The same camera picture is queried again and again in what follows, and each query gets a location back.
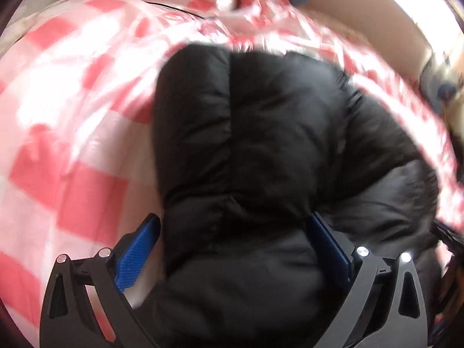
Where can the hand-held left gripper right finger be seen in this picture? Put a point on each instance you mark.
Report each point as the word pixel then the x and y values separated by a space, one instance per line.
pixel 331 246

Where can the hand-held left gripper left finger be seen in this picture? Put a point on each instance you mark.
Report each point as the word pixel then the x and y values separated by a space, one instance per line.
pixel 137 253

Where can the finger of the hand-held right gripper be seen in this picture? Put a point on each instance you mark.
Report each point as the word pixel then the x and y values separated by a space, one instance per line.
pixel 451 235

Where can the black puffer jacket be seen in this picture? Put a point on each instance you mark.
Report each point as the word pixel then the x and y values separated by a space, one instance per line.
pixel 253 134

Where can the pink checked bed cover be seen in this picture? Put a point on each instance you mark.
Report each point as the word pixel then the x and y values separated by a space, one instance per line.
pixel 72 79

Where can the beige headboard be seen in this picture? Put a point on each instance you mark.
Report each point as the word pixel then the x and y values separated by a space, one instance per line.
pixel 362 0

